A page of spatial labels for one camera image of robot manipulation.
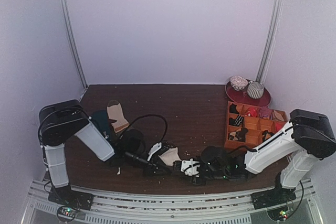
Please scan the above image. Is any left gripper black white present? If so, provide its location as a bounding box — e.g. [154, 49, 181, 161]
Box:
[125, 152, 170, 179]

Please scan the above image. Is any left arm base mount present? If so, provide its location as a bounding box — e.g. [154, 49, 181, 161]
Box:
[48, 186, 93, 210]

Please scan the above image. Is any red sock in box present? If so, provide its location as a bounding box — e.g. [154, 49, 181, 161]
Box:
[245, 107, 258, 118]

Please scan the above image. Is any black sock in box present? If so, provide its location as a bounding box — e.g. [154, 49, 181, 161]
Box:
[229, 104, 241, 114]

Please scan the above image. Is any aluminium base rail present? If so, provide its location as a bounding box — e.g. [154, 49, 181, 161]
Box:
[20, 178, 322, 224]

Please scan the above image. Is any dark teal monkey sock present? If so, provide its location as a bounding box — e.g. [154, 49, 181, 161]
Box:
[91, 110, 111, 142]

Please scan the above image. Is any right aluminium frame post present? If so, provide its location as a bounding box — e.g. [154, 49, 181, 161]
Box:
[256, 0, 283, 84]

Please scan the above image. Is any red round tray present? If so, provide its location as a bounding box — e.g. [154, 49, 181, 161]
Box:
[225, 79, 272, 107]

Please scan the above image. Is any argyle brown sock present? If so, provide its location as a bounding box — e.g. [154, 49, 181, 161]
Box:
[228, 127, 248, 142]

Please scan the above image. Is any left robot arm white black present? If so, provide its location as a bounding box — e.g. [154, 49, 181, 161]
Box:
[37, 100, 171, 205]

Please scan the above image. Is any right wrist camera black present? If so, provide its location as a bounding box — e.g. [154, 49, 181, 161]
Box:
[201, 146, 228, 172]

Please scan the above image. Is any grey striped cup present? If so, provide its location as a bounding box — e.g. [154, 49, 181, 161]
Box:
[247, 81, 264, 99]

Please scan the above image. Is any pink sock in box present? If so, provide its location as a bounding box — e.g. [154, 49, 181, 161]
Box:
[258, 108, 272, 120]

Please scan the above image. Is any aluminium frame post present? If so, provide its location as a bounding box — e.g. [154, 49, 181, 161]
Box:
[60, 0, 88, 90]
[256, 0, 283, 84]

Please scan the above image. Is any orange wooden compartment box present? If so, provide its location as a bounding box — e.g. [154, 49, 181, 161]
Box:
[224, 102, 288, 154]

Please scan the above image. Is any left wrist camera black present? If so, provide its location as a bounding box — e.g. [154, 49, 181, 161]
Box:
[120, 129, 146, 155]

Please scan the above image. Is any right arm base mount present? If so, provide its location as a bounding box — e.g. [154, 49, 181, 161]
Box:
[251, 184, 296, 209]

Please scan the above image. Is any left aluminium frame post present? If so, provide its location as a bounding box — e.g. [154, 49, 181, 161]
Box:
[60, 0, 88, 90]

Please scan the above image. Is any white patterned bowl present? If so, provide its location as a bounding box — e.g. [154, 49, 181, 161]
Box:
[230, 76, 248, 91]

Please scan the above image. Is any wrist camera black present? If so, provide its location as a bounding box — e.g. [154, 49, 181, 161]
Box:
[201, 146, 228, 172]
[120, 129, 146, 155]

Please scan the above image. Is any striped black white sock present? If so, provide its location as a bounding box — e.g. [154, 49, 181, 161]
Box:
[229, 115, 244, 127]

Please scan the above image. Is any cream white sock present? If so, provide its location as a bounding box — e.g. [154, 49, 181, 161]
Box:
[159, 147, 181, 166]

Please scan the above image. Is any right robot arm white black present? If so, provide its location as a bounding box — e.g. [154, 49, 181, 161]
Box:
[173, 109, 335, 204]

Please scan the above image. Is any beige brown striped sock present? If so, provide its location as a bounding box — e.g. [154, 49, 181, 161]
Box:
[107, 100, 130, 133]

